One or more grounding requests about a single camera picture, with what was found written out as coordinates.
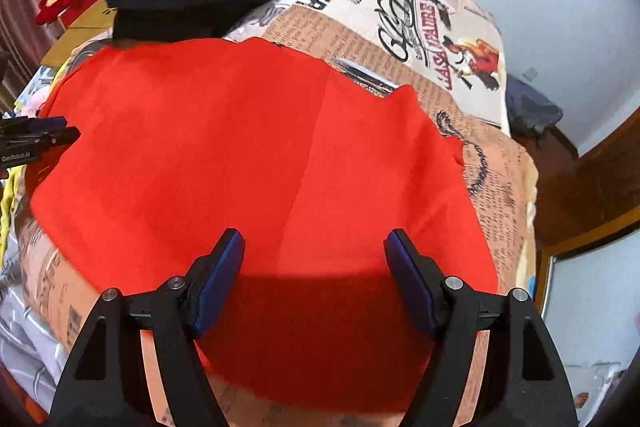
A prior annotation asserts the red large garment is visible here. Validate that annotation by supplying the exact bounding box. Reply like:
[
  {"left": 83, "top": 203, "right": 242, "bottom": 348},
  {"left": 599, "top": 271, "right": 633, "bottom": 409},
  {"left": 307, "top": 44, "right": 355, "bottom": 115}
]
[{"left": 30, "top": 38, "right": 498, "bottom": 413}]

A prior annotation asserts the brown cardboard box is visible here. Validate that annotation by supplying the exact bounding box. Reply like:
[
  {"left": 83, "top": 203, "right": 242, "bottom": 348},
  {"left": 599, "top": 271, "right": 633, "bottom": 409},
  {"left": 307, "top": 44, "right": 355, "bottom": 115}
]
[{"left": 40, "top": 0, "right": 116, "bottom": 68}]

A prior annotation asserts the dark blue cloth bundle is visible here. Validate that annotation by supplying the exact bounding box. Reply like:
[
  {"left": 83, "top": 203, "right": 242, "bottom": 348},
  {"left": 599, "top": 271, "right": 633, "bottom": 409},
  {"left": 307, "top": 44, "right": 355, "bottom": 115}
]
[{"left": 506, "top": 75, "right": 564, "bottom": 139}]

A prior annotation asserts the newspaper print bed cover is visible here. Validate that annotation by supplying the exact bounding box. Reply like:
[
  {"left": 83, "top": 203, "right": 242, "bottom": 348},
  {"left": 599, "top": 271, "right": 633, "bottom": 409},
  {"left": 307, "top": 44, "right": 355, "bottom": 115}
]
[{"left": 14, "top": 0, "right": 542, "bottom": 427}]

